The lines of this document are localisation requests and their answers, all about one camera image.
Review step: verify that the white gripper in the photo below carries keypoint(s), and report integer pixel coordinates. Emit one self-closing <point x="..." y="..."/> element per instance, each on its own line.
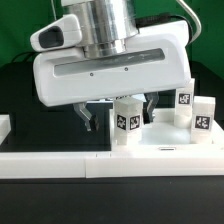
<point x="155" y="60"/>

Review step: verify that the white square table top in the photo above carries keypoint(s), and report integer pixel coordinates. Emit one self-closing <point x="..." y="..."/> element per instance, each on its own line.
<point x="162" y="139"/>

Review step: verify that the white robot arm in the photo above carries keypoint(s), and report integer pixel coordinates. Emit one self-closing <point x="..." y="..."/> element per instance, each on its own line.
<point x="100" y="50"/>

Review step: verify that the white marker sheet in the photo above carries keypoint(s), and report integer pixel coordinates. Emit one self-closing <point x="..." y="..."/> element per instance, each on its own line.
<point x="105" y="100"/>

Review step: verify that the white U-shaped obstacle fence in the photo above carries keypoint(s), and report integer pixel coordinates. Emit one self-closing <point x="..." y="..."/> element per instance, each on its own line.
<point x="101" y="164"/>

